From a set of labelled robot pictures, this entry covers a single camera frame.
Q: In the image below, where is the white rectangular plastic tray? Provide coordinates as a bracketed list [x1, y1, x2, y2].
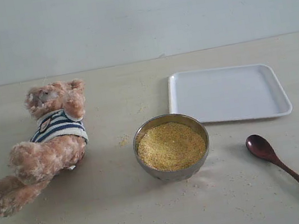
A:
[168, 64, 293, 123]

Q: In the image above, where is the tan teddy bear striped shirt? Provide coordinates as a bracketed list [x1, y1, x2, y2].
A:
[0, 79, 89, 217]

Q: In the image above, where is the dark red wooden spoon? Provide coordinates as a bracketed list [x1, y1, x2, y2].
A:
[246, 134, 299, 183]

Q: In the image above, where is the steel bowl of millet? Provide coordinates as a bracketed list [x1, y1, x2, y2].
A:
[133, 113, 210, 182]

